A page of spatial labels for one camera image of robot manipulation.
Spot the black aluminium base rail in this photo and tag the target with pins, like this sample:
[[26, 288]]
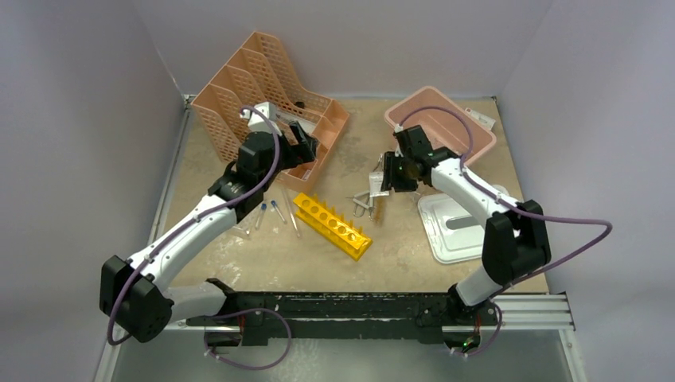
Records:
[[256, 317]]

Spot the brown test tube brush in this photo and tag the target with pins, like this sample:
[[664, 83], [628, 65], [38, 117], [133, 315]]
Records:
[[374, 208]]

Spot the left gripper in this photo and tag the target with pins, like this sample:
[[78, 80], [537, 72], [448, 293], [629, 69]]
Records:
[[299, 153]]

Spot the blue cap test tube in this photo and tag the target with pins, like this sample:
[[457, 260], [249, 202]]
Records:
[[278, 210], [259, 218]]

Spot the pink mesh file organizer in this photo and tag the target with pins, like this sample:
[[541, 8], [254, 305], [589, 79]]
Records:
[[260, 70]]

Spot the pink plastic bin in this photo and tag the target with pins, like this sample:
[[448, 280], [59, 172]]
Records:
[[444, 122]]

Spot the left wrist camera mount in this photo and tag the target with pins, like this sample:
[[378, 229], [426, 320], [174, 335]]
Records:
[[261, 118]]

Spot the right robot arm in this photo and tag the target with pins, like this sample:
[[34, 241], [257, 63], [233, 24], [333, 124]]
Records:
[[514, 243]]

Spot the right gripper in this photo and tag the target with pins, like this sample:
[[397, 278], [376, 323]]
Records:
[[391, 180]]

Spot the yellow test tube rack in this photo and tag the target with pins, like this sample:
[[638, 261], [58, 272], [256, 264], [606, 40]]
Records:
[[333, 227]]

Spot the white label card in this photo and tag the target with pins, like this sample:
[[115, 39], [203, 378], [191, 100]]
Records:
[[484, 120]]

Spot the clear plastic tube tray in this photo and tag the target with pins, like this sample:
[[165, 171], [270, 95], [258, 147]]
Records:
[[243, 230]]

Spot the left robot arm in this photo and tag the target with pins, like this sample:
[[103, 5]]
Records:
[[132, 290]]

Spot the white bin lid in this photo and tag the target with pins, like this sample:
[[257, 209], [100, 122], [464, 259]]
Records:
[[453, 234]]

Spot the plastic bag with ruler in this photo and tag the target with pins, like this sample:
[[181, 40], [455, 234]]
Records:
[[286, 117]]

